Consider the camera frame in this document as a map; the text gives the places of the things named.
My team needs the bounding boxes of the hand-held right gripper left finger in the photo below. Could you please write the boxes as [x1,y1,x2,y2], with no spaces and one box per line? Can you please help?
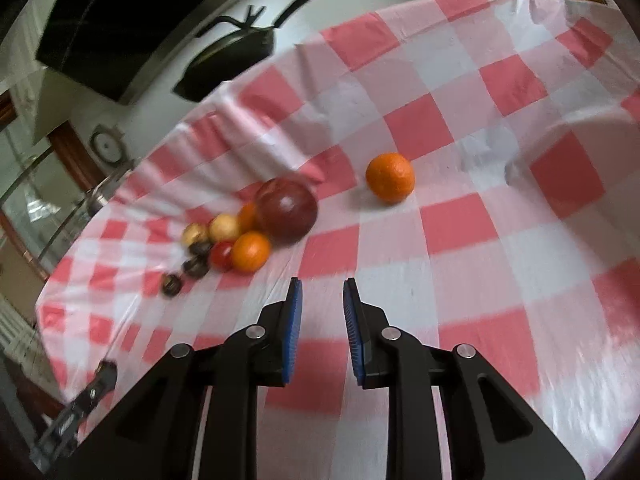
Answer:
[52,277,304,480]

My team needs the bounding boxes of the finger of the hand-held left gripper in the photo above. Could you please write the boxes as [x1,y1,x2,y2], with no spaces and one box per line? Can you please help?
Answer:
[30,359,119,466]

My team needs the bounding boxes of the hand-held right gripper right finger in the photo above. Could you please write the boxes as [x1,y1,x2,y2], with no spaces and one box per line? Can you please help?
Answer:
[343,278,586,480]

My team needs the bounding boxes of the orange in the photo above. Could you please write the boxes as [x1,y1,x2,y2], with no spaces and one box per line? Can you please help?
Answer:
[230,231,272,274]
[365,152,416,205]
[237,202,261,233]

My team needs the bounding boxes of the red tomato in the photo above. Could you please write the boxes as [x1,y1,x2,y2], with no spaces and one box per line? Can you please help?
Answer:
[209,240,236,271]

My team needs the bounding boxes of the shiny red apple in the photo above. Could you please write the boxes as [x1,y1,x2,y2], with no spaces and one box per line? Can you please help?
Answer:
[255,177,319,245]

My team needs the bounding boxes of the yellow striped pepino melon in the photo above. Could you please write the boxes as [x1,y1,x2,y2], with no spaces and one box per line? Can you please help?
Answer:
[181,223,210,247]
[208,213,242,243]

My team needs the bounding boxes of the wood-framed glass door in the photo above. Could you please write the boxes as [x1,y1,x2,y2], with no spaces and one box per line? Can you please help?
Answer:
[0,90,126,281]

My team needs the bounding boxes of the round grey gauge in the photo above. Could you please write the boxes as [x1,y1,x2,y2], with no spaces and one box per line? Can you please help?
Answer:
[90,125,126,165]

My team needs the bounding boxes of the red white checked tablecloth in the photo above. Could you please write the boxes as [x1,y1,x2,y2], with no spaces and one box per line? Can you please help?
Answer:
[35,0,640,480]

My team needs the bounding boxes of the black frying pan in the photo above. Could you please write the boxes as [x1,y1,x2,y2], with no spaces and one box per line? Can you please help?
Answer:
[172,0,341,102]

